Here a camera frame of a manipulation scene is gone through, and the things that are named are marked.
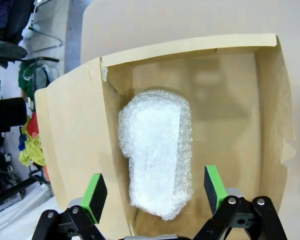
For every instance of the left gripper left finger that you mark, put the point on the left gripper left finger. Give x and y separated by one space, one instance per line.
97 197

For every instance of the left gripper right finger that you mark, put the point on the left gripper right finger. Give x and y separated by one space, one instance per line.
212 185

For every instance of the rounded bubble-wrapped clock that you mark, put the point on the rounded bubble-wrapped clock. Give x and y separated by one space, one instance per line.
155 155

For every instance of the open cardboard box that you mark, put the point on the open cardboard box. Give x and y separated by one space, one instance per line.
72 125

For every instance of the colourful clothing pile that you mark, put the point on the colourful clothing pile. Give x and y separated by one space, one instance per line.
32 150

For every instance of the green garment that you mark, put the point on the green garment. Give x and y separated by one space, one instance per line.
31 75

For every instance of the dark grey garment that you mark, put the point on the dark grey garment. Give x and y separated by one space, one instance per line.
5 51

